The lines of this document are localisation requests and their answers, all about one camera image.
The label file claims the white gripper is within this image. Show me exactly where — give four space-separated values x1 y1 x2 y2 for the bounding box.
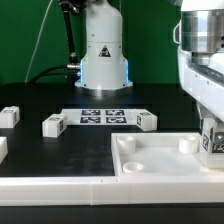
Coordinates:
173 23 224 153

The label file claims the white front fence bar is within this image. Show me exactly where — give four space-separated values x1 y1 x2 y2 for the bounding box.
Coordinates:
0 175 224 206

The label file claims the thin white cable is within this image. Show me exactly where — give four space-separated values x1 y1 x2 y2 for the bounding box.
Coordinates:
24 0 54 83

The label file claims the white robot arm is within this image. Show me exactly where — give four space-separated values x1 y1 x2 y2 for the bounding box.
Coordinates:
75 0 224 154

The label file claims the black thick cable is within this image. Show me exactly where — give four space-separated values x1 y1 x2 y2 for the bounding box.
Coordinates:
25 63 82 84

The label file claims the white base tag plate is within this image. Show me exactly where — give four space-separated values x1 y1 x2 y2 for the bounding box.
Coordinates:
62 109 148 125

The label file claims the white square tabletop part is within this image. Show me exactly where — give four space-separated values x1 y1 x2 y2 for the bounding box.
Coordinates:
111 133 224 176

